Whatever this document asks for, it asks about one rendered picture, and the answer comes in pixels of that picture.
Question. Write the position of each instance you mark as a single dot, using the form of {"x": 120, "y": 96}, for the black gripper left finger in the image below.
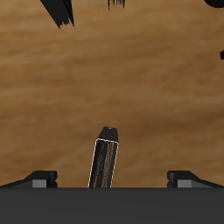
{"x": 40, "y": 178}

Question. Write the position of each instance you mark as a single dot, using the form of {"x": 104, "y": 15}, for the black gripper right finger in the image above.
{"x": 182, "y": 178}

